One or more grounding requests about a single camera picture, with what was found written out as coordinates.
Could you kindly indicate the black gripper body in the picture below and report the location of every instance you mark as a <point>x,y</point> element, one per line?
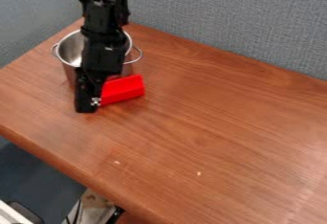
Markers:
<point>104,38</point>

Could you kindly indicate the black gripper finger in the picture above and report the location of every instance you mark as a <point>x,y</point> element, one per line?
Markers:
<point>88,89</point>

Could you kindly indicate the red rectangular block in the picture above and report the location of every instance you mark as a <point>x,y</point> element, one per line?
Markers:
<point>123,89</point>

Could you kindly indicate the stainless steel pot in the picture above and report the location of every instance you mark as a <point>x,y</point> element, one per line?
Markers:
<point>67,51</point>

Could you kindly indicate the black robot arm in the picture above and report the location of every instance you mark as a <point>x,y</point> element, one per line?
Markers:
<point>103,54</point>

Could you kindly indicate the white object at corner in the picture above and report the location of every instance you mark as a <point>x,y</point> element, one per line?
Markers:
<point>13,213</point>

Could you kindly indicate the metal table leg frame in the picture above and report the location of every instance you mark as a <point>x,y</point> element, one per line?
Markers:
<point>92,209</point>

